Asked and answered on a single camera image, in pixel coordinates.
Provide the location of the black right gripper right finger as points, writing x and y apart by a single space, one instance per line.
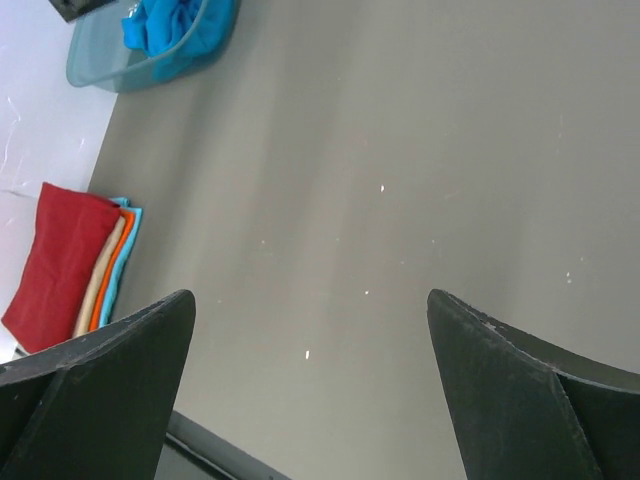
523 408

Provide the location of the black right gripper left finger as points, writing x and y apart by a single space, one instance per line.
97 406

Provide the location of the beige folded t shirt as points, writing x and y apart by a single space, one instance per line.
98 272

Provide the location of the light blue folded t shirt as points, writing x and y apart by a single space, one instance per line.
122 259

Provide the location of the red folded t shirt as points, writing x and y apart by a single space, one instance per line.
71 229

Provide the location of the orange folded t shirt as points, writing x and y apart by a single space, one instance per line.
101 299

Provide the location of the teal plastic basin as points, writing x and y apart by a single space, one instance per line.
98 57

